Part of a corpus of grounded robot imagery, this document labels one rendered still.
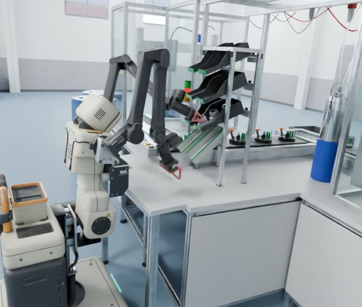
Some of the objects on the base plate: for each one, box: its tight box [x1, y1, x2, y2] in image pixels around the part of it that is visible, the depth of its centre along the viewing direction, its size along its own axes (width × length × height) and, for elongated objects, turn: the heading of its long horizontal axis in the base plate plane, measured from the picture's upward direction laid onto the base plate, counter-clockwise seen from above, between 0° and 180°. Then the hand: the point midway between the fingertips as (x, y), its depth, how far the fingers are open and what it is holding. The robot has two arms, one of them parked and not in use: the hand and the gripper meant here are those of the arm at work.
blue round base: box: [310, 138, 339, 183], centre depth 220 cm, size 16×16×27 cm
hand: (202, 119), depth 193 cm, fingers closed on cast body, 4 cm apart
